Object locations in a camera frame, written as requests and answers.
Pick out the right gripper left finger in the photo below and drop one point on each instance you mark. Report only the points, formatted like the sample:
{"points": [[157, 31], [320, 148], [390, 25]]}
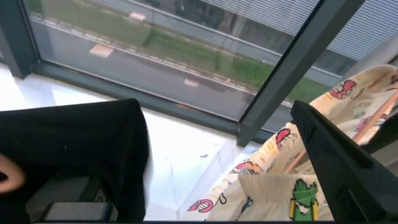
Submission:
{"points": [[62, 193]]}

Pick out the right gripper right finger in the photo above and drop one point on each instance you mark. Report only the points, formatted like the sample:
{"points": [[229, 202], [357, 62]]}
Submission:
{"points": [[342, 168]]}

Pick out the black garment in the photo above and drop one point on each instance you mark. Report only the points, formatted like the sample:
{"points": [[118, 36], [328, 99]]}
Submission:
{"points": [[77, 140]]}

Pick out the cream printed garment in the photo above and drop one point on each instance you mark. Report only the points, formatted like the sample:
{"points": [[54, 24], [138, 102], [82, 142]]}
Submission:
{"points": [[273, 193]]}

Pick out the beige curtain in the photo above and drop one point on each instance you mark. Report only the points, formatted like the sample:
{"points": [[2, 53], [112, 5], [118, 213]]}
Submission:
{"points": [[373, 53]]}

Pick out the window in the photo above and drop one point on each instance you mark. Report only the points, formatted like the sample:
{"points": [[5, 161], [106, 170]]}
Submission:
{"points": [[155, 46]]}

